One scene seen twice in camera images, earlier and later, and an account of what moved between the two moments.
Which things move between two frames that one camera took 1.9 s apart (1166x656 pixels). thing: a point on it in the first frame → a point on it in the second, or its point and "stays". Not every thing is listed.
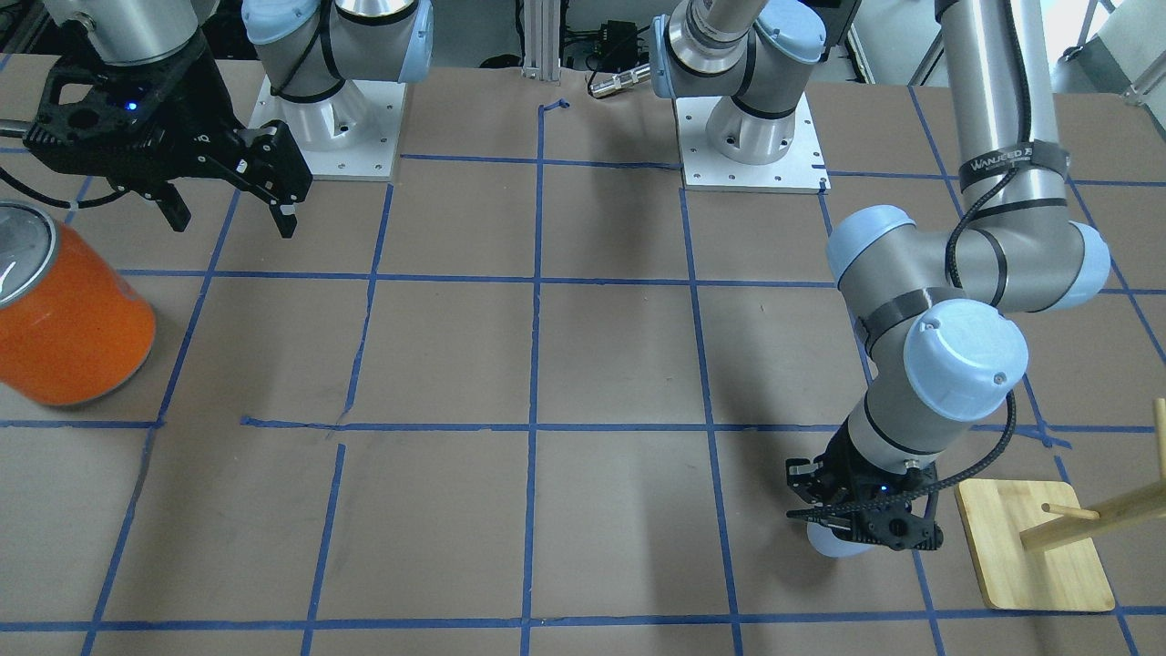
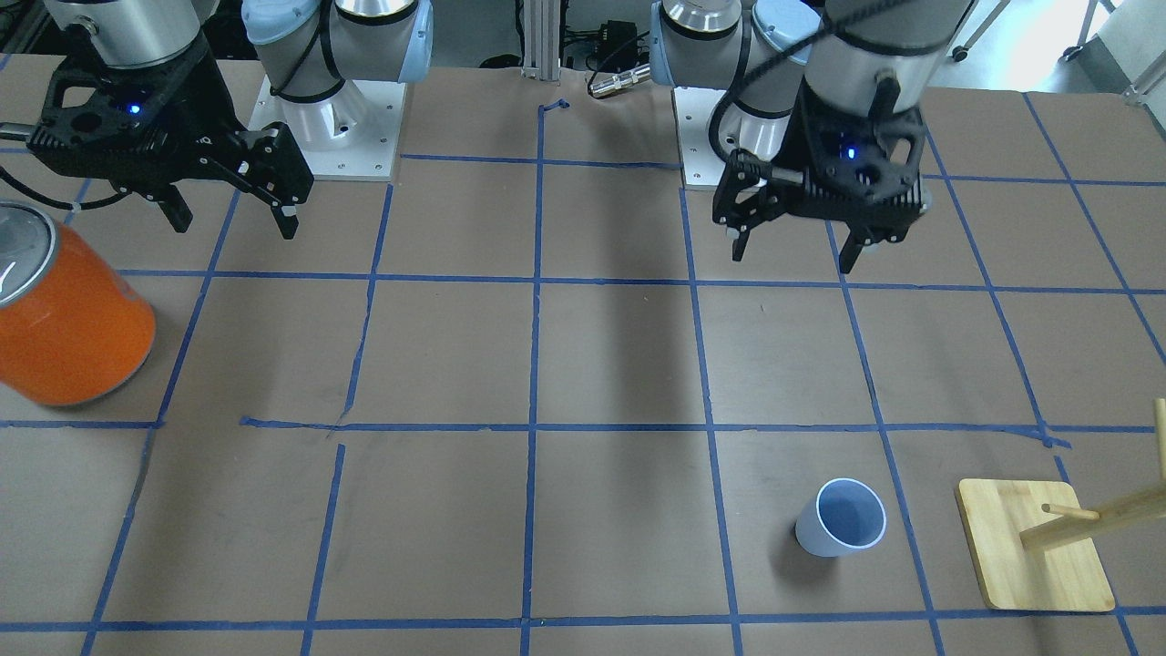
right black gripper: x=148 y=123 stays
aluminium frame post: x=542 y=41 stays
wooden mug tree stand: x=1031 y=541 stays
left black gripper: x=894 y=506 → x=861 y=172
